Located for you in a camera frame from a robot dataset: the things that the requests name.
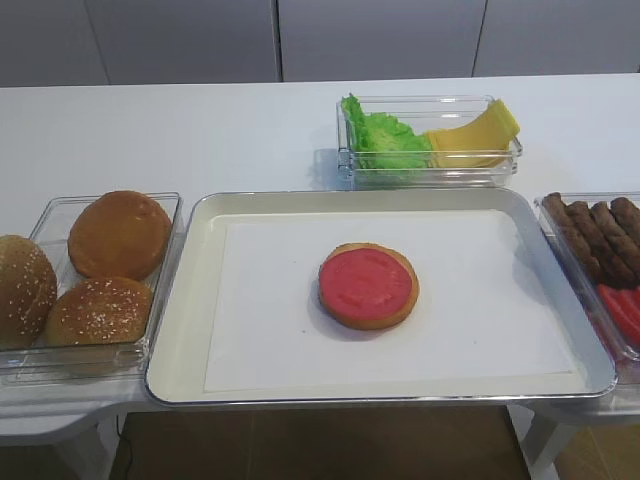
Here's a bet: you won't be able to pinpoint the brown meat patty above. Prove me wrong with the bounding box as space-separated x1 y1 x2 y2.
566 201 636 288
610 197 640 246
542 192 602 280
591 202 639 287

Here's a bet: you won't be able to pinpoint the green lettuce leaf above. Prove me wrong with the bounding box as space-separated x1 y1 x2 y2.
340 94 432 170

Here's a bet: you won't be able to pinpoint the clear lettuce cheese container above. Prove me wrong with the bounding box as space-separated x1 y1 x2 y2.
336 94 522 190

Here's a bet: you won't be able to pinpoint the white metal serving tray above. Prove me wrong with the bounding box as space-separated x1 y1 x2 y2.
146 188 617 405

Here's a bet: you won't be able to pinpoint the red tomato slice on bun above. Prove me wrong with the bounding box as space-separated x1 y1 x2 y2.
320 246 420 323

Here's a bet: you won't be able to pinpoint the bottom bun on tray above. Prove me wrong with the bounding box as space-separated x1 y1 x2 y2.
318 242 421 332

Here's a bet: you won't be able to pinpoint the white paper tray liner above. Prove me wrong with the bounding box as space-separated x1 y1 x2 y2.
206 210 576 390

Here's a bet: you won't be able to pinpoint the yellow cheese slices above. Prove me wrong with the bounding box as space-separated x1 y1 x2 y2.
425 99 520 168

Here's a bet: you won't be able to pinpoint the plain bun bottom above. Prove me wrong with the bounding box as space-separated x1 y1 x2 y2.
67 191 172 280

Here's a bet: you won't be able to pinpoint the sesame bun top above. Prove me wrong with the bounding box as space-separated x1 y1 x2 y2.
44 277 153 346

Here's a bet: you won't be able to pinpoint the clear bun container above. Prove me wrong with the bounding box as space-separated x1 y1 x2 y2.
1 192 185 385

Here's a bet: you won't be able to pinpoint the clear patty tomato container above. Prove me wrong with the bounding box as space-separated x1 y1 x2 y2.
535 192 639 385

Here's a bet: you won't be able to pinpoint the sesame bun standing upright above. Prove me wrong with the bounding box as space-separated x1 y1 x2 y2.
1 235 57 349

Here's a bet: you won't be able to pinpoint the red tomato slices stack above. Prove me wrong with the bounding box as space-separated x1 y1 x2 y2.
597 284 640 357

